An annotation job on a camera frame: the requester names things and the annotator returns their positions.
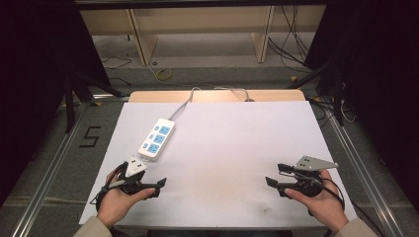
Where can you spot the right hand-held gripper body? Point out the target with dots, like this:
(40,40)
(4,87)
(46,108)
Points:
(313,163)

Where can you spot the person's left hand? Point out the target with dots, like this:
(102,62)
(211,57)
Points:
(115,202)

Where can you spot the white power strip blue sockets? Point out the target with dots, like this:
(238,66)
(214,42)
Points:
(156,139)

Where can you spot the aluminium floor rail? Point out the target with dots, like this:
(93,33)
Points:
(365,177)
(49,177)

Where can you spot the black curtain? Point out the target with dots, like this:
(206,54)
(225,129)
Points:
(33,82)
(385,82)

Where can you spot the beige wooden desk frame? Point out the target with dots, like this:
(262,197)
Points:
(142,39)

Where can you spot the white board sheet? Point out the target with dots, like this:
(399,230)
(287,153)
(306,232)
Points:
(230,158)

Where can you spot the person's right hand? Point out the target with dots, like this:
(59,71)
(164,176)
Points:
(321,205)

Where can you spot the wooden table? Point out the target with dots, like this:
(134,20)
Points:
(280,95)

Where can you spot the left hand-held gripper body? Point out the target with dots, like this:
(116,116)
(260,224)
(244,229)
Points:
(134,168)

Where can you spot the black metal stand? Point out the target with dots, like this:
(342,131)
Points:
(334,85)
(79,89)

